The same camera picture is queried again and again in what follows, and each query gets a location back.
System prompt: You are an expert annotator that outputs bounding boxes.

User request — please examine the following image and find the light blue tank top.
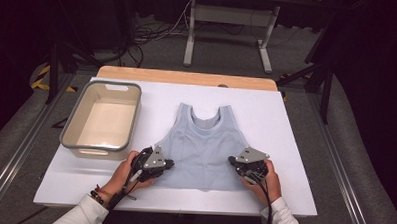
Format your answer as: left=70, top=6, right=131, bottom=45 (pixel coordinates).
left=152, top=100, right=255, bottom=194

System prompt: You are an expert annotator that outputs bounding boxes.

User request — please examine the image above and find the black metal stand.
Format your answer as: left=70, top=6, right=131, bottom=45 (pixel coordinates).
left=45, top=0, right=106, bottom=107
left=275, top=58, right=336, bottom=125

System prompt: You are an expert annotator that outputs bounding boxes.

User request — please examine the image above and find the right hand-held gripper black cable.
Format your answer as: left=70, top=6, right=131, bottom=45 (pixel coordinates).
left=254, top=175, right=275, bottom=224

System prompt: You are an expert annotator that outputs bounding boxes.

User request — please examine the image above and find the dark bead bracelet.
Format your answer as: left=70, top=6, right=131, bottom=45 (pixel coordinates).
left=89, top=188, right=106, bottom=207

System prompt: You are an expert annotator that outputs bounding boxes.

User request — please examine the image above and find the grey metal desk frame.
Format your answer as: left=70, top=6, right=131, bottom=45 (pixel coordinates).
left=182, top=0, right=281, bottom=75

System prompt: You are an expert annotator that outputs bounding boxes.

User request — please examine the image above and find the aluminium floor rail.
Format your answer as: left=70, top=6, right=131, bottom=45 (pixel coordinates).
left=0, top=70, right=76, bottom=219
left=302, top=92, right=378, bottom=224

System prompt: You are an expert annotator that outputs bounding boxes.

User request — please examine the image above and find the thin white cable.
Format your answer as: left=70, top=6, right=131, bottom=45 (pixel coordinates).
left=168, top=0, right=194, bottom=37

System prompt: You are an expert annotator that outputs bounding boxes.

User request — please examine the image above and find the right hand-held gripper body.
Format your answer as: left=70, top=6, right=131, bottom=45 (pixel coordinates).
left=233, top=145, right=271, bottom=186

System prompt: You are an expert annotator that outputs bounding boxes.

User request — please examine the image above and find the yellow black hazard tape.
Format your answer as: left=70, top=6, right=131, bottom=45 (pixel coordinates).
left=30, top=64, right=79, bottom=94

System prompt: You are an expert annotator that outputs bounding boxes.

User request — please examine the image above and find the red string bracelet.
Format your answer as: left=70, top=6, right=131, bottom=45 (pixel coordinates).
left=95, top=183, right=114, bottom=197

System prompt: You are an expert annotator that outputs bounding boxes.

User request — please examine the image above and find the person's right hand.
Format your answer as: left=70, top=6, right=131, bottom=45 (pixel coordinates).
left=238, top=158, right=284, bottom=205

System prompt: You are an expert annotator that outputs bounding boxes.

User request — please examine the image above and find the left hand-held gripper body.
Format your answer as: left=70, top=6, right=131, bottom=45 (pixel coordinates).
left=130, top=145, right=168, bottom=184

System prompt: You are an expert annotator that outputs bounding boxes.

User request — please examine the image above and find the grey plastic bin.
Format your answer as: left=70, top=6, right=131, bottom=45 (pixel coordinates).
left=58, top=78, right=144, bottom=162

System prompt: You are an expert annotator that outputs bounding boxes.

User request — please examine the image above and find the black floor cable bundle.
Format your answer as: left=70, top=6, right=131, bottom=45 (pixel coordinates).
left=121, top=17, right=191, bottom=70

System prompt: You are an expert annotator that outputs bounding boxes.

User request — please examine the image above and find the person's left hand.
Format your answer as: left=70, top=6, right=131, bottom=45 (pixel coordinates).
left=107, top=150, right=157, bottom=197

